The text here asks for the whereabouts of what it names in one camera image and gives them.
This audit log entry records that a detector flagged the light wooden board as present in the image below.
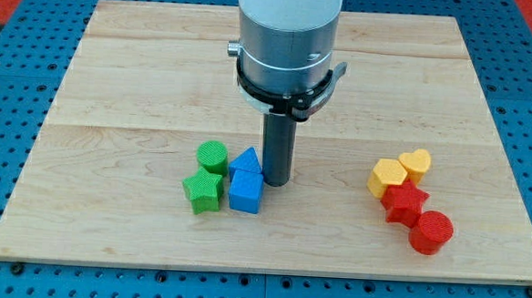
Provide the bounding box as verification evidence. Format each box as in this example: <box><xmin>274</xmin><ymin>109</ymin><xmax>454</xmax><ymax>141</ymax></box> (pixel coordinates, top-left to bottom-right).
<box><xmin>0</xmin><ymin>0</ymin><xmax>532</xmax><ymax>285</ymax></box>

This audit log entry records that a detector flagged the green cylinder block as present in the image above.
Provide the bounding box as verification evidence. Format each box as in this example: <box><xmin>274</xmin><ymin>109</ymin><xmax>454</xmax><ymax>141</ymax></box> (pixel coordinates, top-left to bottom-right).
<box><xmin>196</xmin><ymin>140</ymin><xmax>229</xmax><ymax>177</ymax></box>

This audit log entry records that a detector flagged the blue cube block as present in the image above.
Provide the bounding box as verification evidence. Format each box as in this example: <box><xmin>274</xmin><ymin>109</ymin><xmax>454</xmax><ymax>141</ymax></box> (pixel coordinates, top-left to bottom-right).
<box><xmin>229</xmin><ymin>170</ymin><xmax>263</xmax><ymax>214</ymax></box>

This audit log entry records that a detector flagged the yellow hexagon block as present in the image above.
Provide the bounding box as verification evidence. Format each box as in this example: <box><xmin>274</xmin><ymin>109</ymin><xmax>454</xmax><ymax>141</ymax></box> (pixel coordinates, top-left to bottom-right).
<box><xmin>366</xmin><ymin>159</ymin><xmax>408</xmax><ymax>199</ymax></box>

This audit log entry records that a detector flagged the green star block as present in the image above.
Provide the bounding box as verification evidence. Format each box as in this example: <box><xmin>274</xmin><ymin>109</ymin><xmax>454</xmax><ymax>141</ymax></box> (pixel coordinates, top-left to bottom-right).
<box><xmin>182</xmin><ymin>167</ymin><xmax>224</xmax><ymax>215</ymax></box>

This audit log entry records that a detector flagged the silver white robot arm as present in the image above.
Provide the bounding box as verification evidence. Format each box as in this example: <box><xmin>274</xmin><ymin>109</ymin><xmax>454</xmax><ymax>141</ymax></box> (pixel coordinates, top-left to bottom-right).
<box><xmin>227</xmin><ymin>0</ymin><xmax>343</xmax><ymax>95</ymax></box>

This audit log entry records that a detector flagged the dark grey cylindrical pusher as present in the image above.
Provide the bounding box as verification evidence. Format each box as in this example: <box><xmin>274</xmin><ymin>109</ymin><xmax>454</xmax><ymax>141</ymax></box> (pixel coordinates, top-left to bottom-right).
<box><xmin>261</xmin><ymin>114</ymin><xmax>297</xmax><ymax>187</ymax></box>

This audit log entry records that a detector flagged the black clamp ring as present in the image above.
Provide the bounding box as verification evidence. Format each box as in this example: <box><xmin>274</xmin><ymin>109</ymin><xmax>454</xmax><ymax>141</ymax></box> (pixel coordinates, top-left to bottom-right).
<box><xmin>232</xmin><ymin>56</ymin><xmax>349</xmax><ymax>126</ymax></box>

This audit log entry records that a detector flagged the yellow heart block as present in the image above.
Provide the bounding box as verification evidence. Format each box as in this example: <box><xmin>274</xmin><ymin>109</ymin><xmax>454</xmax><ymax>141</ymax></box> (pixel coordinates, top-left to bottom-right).
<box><xmin>398</xmin><ymin>149</ymin><xmax>433</xmax><ymax>185</ymax></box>

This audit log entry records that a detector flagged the blue triangle block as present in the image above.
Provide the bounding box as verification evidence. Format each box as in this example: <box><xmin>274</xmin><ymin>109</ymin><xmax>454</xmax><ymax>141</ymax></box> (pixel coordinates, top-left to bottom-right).
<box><xmin>229</xmin><ymin>147</ymin><xmax>262</xmax><ymax>181</ymax></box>

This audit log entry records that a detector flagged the red star block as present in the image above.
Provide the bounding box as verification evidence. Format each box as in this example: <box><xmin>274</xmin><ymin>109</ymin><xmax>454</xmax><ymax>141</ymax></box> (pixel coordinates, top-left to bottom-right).
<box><xmin>381</xmin><ymin>180</ymin><xmax>430</xmax><ymax>228</ymax></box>

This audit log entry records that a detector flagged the red cylinder block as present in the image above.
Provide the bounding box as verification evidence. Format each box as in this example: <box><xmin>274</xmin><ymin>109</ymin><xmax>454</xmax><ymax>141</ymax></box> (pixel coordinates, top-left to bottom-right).
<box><xmin>408</xmin><ymin>211</ymin><xmax>455</xmax><ymax>255</ymax></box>

